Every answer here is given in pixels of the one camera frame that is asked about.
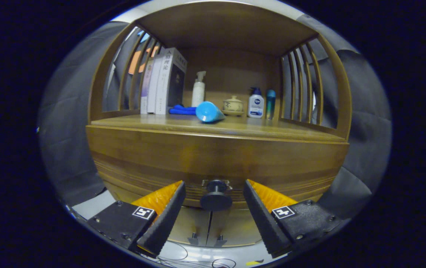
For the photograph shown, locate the black floor cables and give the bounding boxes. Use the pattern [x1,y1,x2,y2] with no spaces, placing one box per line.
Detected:
[153,240,237,268]

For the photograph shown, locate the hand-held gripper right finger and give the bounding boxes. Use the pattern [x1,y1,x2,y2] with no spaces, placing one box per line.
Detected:
[243,179,347,258]

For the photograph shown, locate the teal slim bottle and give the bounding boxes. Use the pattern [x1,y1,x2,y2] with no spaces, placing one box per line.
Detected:
[265,89,276,119]

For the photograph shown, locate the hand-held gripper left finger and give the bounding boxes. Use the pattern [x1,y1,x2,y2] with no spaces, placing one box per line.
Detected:
[87,181,186,257]

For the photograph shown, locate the blue folded cloth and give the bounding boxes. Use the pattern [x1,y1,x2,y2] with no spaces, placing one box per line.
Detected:
[169,105,198,115]

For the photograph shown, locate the white pump bottle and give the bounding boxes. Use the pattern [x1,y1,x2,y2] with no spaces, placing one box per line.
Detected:
[192,71,206,108]

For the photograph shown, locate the white lotion bottle blue cap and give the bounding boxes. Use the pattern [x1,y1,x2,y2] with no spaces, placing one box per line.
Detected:
[247,87,265,119]

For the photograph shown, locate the wooden cabinet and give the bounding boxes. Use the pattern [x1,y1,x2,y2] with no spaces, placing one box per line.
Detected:
[86,1,353,248]

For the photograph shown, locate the blue white cosmetic tube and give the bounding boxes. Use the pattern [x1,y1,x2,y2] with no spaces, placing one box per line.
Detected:
[196,101,225,123]

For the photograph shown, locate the beige lidded ceramic teacup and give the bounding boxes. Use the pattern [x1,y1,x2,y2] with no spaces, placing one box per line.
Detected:
[222,96,244,116]

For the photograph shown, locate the thin pink book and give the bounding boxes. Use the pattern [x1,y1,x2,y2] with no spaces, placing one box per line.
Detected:
[140,60,155,114]

